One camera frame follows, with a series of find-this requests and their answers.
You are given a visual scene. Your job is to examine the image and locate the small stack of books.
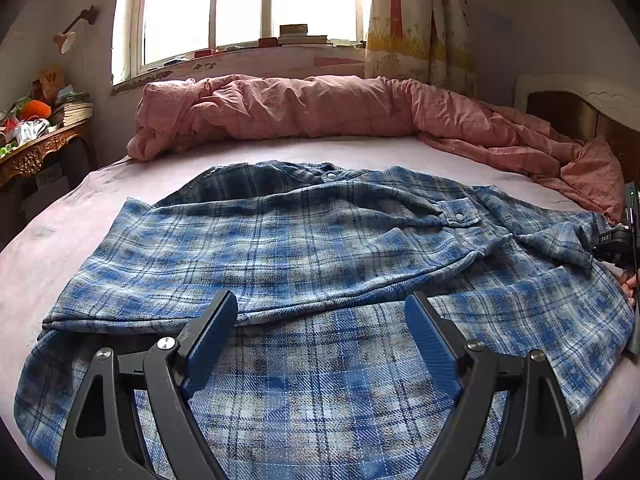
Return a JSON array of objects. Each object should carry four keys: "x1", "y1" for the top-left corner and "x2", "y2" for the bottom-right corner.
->
[{"x1": 50, "y1": 91, "x2": 95, "y2": 128}]

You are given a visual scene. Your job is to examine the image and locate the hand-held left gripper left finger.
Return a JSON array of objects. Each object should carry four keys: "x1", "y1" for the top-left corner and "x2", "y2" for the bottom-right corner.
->
[{"x1": 55, "y1": 289, "x2": 239, "y2": 480}]

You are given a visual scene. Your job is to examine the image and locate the orange plush toy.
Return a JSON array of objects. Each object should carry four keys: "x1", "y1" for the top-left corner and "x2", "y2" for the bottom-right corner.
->
[{"x1": 20, "y1": 100, "x2": 53, "y2": 120}]

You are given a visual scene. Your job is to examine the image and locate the pink duvet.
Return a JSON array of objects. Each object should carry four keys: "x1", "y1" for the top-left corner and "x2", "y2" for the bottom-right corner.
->
[{"x1": 126, "y1": 74, "x2": 626, "y2": 223}]

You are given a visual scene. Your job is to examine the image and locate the carved wooden side table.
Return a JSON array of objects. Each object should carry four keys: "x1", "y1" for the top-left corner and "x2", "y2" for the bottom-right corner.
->
[{"x1": 0, "y1": 121, "x2": 101, "y2": 261}]

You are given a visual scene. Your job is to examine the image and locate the wall lamp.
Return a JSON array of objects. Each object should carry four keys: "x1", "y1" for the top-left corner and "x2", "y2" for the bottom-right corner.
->
[{"x1": 52, "y1": 6, "x2": 100, "y2": 55}]

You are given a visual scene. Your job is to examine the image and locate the person's right hand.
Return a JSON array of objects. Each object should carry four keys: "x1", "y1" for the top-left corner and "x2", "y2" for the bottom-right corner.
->
[{"x1": 620, "y1": 270, "x2": 638, "y2": 306}]

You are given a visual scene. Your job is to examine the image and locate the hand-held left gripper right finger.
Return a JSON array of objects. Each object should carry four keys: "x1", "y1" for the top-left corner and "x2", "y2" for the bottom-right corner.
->
[{"x1": 404, "y1": 290, "x2": 585, "y2": 480}]

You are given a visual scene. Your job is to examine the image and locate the books on window sill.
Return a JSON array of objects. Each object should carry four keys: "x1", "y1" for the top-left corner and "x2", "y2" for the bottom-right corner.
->
[{"x1": 257, "y1": 23, "x2": 331, "y2": 47}]

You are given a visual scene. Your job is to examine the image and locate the orange printed box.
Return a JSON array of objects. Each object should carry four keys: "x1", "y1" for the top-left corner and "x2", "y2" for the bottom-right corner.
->
[{"x1": 37, "y1": 64, "x2": 66, "y2": 101}]

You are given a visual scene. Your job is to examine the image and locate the blue plaid shirt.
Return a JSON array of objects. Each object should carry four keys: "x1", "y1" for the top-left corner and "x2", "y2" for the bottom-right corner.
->
[{"x1": 14, "y1": 160, "x2": 636, "y2": 480}]

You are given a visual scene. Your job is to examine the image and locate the bed with pink sheet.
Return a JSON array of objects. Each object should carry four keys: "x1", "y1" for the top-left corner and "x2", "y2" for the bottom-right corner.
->
[{"x1": 0, "y1": 135, "x2": 640, "y2": 480}]

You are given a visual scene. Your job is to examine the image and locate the window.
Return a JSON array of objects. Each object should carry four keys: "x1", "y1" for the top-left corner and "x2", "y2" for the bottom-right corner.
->
[{"x1": 111, "y1": 0, "x2": 378, "y2": 86}]

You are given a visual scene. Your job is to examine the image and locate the printed curtain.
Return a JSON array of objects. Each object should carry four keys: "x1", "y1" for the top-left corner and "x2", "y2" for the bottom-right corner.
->
[{"x1": 364, "y1": 0, "x2": 476, "y2": 96}]

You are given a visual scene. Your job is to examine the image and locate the cream and wood headboard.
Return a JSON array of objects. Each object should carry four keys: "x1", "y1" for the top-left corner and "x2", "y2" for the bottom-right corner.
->
[{"x1": 515, "y1": 72, "x2": 640, "y2": 181}]

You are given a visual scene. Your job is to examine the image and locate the white plastic bag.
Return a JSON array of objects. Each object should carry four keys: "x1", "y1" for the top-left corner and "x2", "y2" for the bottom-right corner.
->
[{"x1": 12, "y1": 119, "x2": 51, "y2": 145}]

